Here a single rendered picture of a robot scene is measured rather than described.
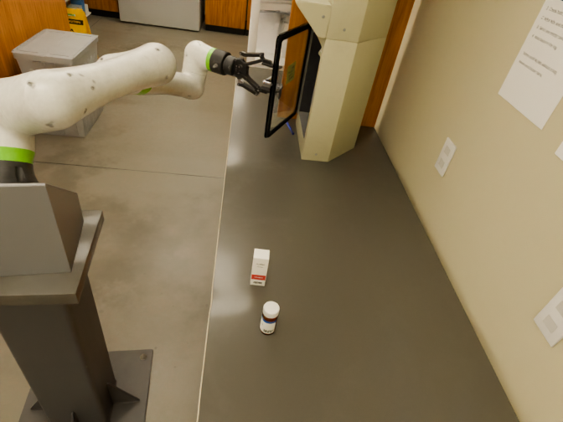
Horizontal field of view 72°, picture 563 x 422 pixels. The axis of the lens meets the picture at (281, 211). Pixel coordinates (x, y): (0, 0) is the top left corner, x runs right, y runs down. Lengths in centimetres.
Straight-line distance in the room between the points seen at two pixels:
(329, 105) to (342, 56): 18
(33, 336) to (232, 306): 62
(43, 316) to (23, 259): 22
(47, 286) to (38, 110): 42
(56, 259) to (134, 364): 101
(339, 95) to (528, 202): 73
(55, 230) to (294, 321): 61
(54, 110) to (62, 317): 60
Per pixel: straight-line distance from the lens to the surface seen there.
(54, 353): 144
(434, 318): 115
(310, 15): 138
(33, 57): 340
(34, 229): 105
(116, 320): 218
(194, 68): 171
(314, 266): 114
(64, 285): 111
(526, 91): 116
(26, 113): 99
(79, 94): 99
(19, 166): 108
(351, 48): 143
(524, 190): 110
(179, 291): 225
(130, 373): 200
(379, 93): 193
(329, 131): 154
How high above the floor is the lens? 175
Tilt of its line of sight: 39 degrees down
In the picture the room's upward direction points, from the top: 10 degrees clockwise
